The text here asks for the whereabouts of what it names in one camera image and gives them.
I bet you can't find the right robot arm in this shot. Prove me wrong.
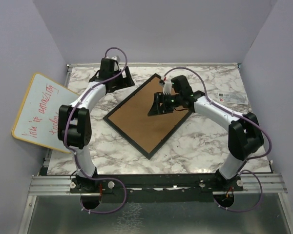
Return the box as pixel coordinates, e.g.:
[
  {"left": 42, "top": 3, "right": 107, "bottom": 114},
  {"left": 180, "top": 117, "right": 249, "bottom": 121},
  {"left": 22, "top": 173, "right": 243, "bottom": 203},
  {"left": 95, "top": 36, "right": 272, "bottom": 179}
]
[{"left": 148, "top": 75, "right": 264, "bottom": 191}]

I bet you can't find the yellow rimmed whiteboard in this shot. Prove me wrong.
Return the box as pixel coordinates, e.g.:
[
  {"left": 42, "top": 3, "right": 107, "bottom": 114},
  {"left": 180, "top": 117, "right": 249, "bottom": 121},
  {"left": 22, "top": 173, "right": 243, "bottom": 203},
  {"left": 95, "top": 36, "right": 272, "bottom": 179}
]
[{"left": 12, "top": 73, "right": 79, "bottom": 153}]

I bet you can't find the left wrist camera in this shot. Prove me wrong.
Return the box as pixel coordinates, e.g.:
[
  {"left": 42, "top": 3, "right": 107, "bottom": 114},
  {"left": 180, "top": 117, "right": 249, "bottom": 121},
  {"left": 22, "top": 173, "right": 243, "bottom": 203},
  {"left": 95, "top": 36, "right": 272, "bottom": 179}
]
[{"left": 100, "top": 56, "right": 120, "bottom": 73}]

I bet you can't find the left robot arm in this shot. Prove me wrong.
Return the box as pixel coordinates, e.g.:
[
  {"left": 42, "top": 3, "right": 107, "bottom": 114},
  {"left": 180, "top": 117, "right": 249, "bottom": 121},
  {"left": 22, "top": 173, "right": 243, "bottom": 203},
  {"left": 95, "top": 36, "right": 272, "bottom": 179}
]
[{"left": 58, "top": 56, "right": 134, "bottom": 193}]

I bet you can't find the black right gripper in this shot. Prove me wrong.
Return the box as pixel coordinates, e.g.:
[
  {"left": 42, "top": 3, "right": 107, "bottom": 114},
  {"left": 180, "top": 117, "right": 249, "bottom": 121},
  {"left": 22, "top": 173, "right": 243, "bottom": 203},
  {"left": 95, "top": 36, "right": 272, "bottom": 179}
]
[{"left": 148, "top": 92, "right": 182, "bottom": 117}]

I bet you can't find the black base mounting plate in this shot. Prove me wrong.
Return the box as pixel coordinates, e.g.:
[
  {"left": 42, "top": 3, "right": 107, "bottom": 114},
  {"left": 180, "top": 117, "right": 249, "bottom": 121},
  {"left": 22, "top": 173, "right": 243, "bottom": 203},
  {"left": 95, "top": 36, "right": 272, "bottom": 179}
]
[{"left": 70, "top": 174, "right": 243, "bottom": 203}]

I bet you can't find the aluminium rail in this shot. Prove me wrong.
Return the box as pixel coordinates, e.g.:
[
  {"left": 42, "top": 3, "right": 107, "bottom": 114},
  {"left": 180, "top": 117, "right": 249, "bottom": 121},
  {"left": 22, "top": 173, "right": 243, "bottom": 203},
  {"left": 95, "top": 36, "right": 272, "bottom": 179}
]
[{"left": 28, "top": 174, "right": 288, "bottom": 196}]

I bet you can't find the brown backing board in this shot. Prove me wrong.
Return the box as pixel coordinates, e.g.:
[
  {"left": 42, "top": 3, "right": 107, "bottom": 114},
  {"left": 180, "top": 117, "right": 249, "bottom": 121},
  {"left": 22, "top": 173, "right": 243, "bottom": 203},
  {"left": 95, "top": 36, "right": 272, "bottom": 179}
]
[{"left": 106, "top": 77, "right": 191, "bottom": 156}]

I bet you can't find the black picture frame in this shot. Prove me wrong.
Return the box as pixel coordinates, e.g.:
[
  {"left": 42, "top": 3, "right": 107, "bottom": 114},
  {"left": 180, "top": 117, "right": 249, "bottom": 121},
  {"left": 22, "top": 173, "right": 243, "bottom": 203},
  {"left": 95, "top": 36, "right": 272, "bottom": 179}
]
[{"left": 103, "top": 73, "right": 195, "bottom": 161}]

